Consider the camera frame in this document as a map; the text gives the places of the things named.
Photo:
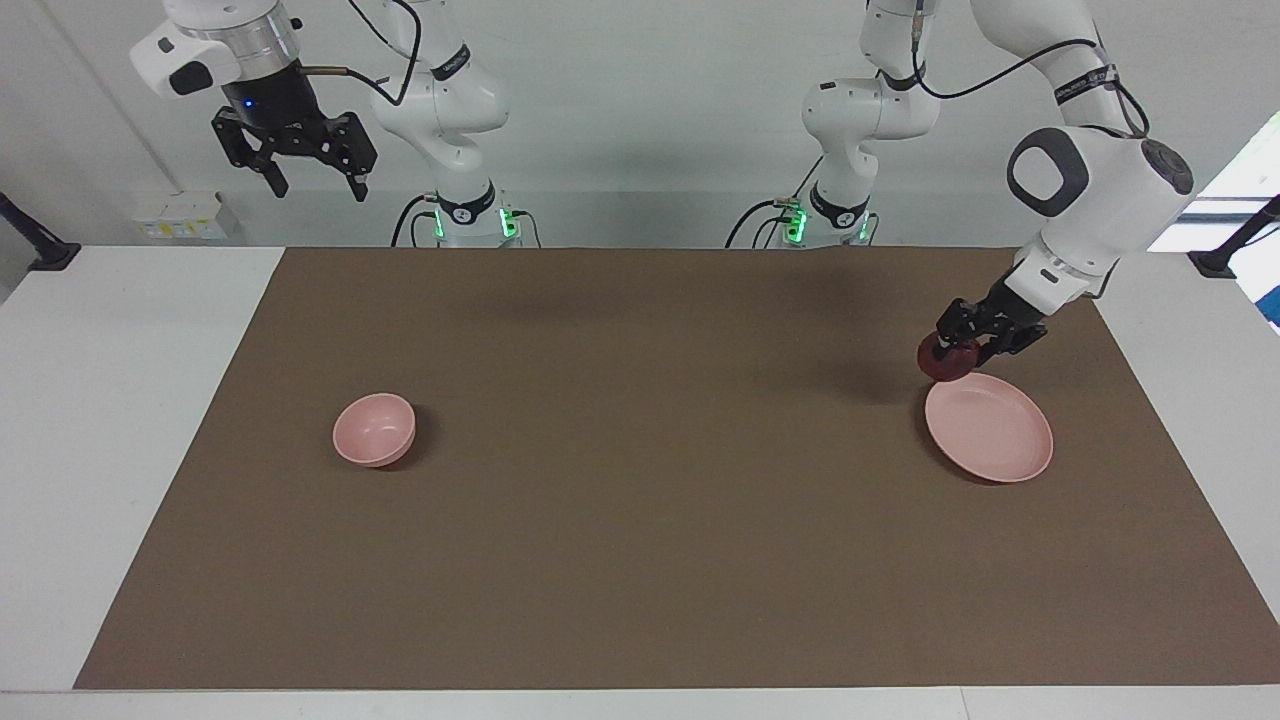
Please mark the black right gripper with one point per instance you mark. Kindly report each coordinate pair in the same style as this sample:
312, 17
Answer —
275, 95

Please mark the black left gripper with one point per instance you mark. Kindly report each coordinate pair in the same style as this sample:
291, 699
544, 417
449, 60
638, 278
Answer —
1010, 312

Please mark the dark red apple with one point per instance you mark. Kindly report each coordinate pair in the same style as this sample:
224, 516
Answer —
948, 362

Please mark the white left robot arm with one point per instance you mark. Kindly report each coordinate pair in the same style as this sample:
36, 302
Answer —
1100, 190

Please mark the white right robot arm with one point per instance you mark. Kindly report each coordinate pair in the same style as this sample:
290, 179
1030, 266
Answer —
450, 105

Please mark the pink plate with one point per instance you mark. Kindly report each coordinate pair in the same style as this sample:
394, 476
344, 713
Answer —
990, 430

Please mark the pink bowl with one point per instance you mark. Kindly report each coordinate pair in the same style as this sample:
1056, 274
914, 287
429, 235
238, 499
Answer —
372, 432

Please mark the black clamp stand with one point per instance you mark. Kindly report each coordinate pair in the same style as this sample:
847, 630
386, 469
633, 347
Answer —
45, 255
1215, 262

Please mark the blue object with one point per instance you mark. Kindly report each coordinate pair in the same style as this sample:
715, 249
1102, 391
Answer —
1273, 308

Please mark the brown table mat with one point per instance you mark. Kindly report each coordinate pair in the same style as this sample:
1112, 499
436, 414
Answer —
650, 500

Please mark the white wall socket box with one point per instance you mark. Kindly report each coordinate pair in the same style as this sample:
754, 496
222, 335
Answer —
185, 218

